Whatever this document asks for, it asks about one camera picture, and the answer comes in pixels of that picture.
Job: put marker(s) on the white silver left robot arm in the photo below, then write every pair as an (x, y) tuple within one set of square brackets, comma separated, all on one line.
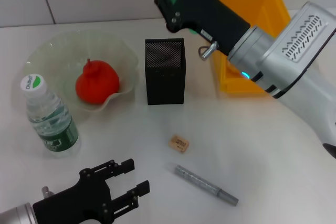
[(15, 214)]

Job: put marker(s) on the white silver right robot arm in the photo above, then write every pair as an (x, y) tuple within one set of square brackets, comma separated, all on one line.
[(302, 103)]

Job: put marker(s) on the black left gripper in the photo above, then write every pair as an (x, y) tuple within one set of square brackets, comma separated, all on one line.
[(73, 205)]

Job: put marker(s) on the small tan eraser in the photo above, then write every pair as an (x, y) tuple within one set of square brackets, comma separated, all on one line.
[(178, 143)]

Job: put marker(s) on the clear green-label water bottle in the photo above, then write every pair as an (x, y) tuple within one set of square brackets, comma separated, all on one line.
[(52, 119)]

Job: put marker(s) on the black mesh pen holder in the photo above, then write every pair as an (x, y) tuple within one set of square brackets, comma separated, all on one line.
[(164, 82)]

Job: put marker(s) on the grey marker pen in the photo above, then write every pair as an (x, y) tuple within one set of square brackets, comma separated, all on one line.
[(202, 183)]

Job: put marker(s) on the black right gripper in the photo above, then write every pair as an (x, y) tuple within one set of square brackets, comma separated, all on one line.
[(210, 11)]

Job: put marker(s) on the pale green glass fruit plate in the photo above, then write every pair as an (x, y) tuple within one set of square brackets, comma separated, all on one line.
[(52, 56)]

